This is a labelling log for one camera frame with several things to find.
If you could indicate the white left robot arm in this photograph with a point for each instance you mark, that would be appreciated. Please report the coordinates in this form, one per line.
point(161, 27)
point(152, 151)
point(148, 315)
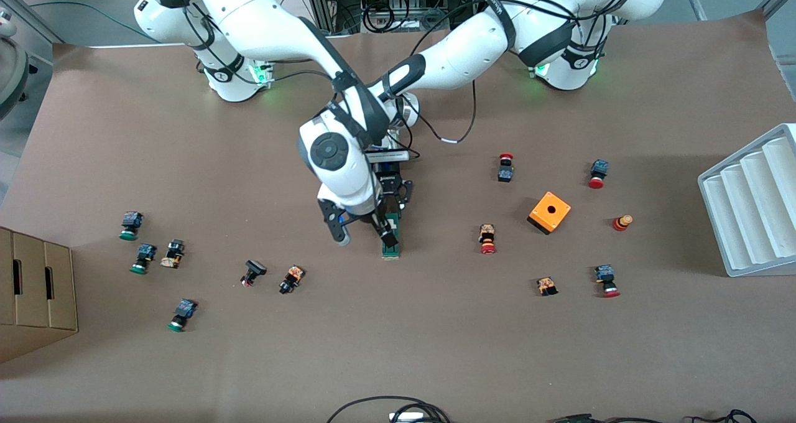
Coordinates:
point(472, 56)

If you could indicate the red button black contact block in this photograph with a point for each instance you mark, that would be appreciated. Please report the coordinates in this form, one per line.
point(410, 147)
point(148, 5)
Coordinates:
point(505, 168)

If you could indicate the red button orange contact block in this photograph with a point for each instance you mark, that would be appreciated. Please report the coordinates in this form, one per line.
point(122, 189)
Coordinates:
point(487, 239)

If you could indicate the black flat-head switch red terminals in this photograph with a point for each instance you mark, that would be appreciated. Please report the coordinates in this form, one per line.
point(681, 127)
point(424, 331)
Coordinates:
point(252, 272)

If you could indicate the white ridged tray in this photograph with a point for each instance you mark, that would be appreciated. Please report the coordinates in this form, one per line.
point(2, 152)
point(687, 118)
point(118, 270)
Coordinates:
point(752, 205)

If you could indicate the aluminium frame rack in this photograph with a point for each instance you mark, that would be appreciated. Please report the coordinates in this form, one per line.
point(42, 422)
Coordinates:
point(323, 0)

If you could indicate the black button orange contact block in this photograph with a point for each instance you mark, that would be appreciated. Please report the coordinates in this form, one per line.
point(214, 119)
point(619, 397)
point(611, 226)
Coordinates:
point(173, 253)

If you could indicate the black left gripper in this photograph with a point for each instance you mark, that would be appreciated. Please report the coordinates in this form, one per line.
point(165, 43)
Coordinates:
point(389, 185)

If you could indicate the brown cardboard box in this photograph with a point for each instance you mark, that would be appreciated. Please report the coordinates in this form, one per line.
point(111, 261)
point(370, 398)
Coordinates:
point(37, 286)

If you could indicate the black selector orange contact block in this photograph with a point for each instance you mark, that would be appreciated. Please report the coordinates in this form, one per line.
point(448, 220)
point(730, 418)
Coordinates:
point(291, 279)

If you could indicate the white plug adapter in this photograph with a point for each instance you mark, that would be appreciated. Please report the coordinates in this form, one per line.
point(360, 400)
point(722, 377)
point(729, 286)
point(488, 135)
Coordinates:
point(407, 417)

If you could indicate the grey round device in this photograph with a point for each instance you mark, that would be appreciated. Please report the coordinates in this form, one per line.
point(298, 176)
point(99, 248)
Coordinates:
point(11, 68)

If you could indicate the green pushbutton blue contact block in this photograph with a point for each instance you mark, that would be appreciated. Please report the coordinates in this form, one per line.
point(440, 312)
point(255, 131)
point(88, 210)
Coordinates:
point(130, 225)
point(182, 315)
point(143, 259)

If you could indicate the red yellow button head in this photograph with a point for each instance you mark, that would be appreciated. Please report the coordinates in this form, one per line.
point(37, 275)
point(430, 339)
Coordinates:
point(622, 222)

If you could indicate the small orange contact block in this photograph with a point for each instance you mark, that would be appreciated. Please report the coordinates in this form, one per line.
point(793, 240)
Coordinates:
point(546, 285)

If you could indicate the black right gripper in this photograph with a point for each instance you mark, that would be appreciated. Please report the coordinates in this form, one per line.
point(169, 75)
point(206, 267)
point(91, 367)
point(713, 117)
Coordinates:
point(378, 223)

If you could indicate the red pushbutton blue contact block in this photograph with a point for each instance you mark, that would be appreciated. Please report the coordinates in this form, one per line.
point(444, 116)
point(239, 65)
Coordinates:
point(598, 174)
point(607, 280)

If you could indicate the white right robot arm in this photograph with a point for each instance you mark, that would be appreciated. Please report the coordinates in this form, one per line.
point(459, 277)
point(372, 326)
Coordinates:
point(249, 18)

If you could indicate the orange button enclosure box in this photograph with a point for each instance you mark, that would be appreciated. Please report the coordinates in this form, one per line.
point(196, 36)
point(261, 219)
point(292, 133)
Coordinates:
point(550, 212)

